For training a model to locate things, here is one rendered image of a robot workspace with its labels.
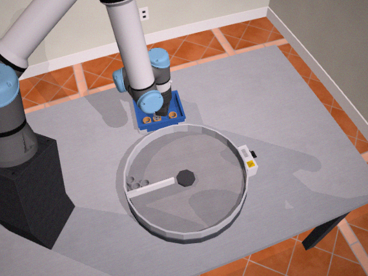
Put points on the grey round turning table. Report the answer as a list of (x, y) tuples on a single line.
[(198, 178)]

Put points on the grey metal ring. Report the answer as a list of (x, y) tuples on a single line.
[(130, 178), (135, 184), (144, 181)]

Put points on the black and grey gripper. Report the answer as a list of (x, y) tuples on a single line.
[(166, 93)]

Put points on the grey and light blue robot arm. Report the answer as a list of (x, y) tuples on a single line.
[(138, 77)]

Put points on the blue open crate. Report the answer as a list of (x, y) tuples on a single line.
[(175, 106)]

